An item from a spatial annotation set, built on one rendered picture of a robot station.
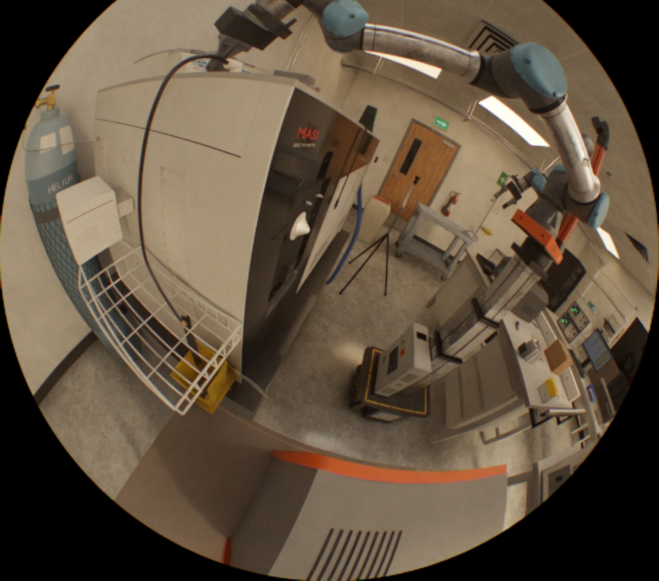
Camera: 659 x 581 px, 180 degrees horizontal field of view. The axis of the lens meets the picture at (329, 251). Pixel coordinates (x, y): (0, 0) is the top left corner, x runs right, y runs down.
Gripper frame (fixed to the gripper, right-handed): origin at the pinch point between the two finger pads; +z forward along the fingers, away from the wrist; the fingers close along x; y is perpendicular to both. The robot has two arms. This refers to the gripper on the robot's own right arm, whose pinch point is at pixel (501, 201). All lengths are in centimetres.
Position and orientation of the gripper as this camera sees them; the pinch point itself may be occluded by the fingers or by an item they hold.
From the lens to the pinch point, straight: 140.9
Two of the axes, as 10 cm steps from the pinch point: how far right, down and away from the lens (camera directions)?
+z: -4.6, 4.4, 7.7
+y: -1.1, 8.3, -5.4
